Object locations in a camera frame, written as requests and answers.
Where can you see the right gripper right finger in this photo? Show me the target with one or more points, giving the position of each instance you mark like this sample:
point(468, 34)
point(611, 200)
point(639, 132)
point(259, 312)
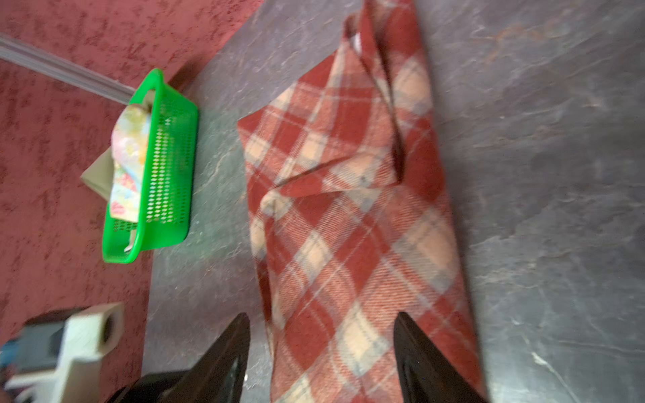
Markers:
point(424, 373)

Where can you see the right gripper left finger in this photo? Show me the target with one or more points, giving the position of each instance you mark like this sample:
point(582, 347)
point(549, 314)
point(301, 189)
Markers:
point(218, 376)

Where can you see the red plaid skirt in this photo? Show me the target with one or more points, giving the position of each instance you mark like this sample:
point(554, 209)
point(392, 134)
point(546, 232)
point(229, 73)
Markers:
point(350, 221)

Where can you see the green plastic basket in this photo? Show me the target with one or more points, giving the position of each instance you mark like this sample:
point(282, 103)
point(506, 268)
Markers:
point(165, 201)

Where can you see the olive green skirt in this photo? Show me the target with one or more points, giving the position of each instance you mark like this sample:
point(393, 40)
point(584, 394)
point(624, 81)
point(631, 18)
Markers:
point(99, 176)

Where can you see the floral pastel skirt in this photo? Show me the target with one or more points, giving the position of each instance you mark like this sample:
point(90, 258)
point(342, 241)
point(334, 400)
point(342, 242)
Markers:
point(129, 145)

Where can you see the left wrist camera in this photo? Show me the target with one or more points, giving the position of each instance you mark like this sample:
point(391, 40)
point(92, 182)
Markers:
point(58, 355)

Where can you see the left aluminium corner post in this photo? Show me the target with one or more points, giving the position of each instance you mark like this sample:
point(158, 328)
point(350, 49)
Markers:
point(37, 60)

